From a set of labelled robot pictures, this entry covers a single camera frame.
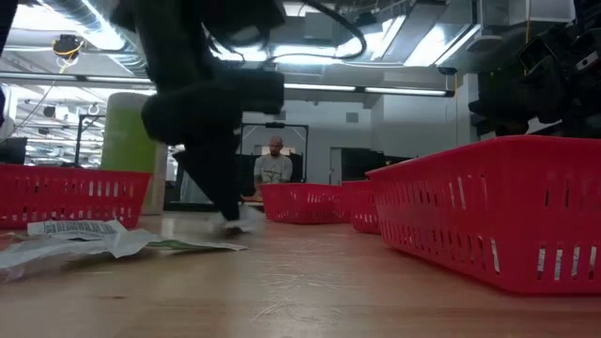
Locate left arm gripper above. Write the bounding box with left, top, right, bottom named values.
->
left=139, top=69, right=286, bottom=223

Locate black partition panel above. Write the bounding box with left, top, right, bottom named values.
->
left=240, top=153, right=257, bottom=185

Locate black monitor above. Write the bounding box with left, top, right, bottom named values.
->
left=0, top=136, right=28, bottom=166

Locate black gantry frame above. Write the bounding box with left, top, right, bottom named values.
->
left=239, top=121, right=310, bottom=185

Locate green striped white packet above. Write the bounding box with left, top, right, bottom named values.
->
left=149, top=238, right=249, bottom=253

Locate long plain white packet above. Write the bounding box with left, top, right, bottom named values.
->
left=0, top=228, right=162, bottom=284

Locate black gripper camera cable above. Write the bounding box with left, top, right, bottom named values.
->
left=206, top=0, right=368, bottom=63

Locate long tube light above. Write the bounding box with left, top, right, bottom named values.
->
left=0, top=71, right=455, bottom=98

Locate white packet black print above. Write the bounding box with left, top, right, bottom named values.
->
left=208, top=206, right=267, bottom=236
left=26, top=219, right=129, bottom=242

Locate black cabinet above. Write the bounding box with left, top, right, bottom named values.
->
left=340, top=147, right=415, bottom=182

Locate grey hanging cloth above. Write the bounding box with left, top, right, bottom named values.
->
left=179, top=173, right=208, bottom=205

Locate person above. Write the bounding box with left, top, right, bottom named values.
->
left=253, top=135, right=295, bottom=187

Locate bright ceiling light panel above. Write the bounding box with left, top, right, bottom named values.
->
left=210, top=13, right=481, bottom=68

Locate coiled yellow ceiling cable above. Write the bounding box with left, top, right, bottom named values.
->
left=51, top=33, right=86, bottom=74

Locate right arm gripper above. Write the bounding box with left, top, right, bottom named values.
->
left=468, top=26, right=601, bottom=138

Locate green white wipes canister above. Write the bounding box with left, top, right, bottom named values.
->
left=100, top=92, right=169, bottom=216

